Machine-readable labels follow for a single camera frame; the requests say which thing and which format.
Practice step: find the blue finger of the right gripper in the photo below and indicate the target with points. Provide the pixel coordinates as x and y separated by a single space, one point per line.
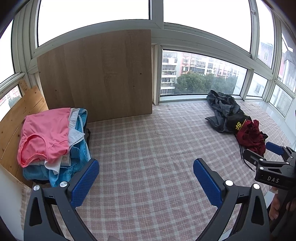
274 148
252 157

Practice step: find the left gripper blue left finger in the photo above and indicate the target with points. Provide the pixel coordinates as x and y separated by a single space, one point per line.
82 181

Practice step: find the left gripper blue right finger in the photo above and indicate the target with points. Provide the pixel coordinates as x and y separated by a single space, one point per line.
210 181

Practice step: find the dark grey trousers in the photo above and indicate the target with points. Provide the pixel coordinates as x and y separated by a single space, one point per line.
226 112

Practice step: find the dark brown folded clothes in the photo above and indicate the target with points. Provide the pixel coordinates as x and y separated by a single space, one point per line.
87 136

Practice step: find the person's right hand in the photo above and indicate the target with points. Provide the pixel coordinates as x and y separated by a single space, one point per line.
275 205

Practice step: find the dark red garment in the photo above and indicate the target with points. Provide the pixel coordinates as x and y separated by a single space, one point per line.
250 137

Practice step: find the light blue garment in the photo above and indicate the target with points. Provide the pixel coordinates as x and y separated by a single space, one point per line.
79 156

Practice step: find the black garment with yellow stripes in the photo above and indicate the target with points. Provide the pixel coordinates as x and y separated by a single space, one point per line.
238 121

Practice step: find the white shirt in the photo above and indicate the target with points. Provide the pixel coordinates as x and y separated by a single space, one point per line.
74 137

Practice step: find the pink shirt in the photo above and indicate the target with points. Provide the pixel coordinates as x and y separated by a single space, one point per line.
44 136

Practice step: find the pink plaid table cloth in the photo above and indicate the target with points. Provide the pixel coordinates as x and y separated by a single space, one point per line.
146 188

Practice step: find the large brown wooden board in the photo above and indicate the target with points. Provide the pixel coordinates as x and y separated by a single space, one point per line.
108 74

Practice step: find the white window frame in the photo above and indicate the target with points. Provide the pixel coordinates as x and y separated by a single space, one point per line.
68 21

